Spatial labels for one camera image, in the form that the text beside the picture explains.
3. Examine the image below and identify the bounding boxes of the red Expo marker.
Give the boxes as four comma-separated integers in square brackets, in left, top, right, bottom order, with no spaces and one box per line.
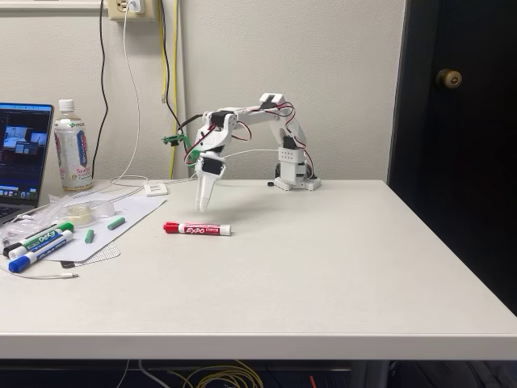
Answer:
[162,220,233,236]

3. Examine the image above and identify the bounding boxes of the green Expo marker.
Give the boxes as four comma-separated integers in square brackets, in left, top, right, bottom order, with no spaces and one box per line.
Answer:
[15,221,75,251]

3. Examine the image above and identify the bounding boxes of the blue marker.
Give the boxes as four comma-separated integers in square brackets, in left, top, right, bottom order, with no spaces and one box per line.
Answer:
[7,230,76,273]

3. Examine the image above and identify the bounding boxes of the small white box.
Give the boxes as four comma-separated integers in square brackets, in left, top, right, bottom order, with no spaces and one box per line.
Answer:
[143,181,170,198]

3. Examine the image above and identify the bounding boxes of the white paper sheet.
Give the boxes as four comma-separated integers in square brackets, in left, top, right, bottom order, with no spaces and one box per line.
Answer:
[40,189,169,264]

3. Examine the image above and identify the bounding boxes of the clear tea bottle white cap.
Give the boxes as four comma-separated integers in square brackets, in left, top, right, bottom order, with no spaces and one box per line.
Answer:
[53,99,95,192]

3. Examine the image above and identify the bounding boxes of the clear plastic bags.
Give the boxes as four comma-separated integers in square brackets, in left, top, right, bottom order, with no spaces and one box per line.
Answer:
[0,193,82,250]

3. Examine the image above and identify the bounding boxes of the silver laptop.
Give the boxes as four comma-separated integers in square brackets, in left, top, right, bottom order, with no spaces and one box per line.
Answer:
[0,102,55,226]

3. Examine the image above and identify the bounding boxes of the grey table leg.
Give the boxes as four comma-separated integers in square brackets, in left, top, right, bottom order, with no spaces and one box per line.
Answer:
[350,361,391,388]

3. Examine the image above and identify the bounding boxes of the brass door knob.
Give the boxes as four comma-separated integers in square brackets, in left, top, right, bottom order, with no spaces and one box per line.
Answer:
[435,68,464,91]

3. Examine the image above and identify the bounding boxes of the dark door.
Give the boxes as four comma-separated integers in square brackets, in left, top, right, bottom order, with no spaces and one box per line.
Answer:
[386,0,517,317]

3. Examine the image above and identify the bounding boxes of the white USB cable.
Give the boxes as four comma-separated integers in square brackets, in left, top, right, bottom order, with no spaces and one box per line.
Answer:
[165,148,280,185]

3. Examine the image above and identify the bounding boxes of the green camera mount with camera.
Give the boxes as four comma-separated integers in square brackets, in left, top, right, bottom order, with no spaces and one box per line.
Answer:
[162,129,202,167]

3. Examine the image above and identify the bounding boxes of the black camera cable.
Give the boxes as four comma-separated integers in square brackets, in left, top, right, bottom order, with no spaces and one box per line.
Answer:
[158,0,202,141]

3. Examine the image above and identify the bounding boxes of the white charger cable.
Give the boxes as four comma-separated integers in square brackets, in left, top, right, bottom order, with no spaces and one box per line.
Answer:
[99,7,162,199]

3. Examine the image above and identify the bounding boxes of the black power cable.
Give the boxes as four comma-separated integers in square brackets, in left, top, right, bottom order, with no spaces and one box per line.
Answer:
[90,0,110,181]

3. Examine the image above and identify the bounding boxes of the white cable with connector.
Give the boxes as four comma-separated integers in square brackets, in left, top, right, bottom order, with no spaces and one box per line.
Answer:
[0,264,80,280]

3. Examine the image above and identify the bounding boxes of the beige wall outlet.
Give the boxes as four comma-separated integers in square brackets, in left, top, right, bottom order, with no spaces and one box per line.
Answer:
[107,0,157,22]

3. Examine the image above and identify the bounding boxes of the yellow cable coil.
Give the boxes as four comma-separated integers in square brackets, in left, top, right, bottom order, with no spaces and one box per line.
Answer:
[167,359,264,388]

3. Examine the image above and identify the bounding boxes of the grey cable under table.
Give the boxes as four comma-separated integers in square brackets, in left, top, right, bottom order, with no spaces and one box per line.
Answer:
[138,359,167,388]

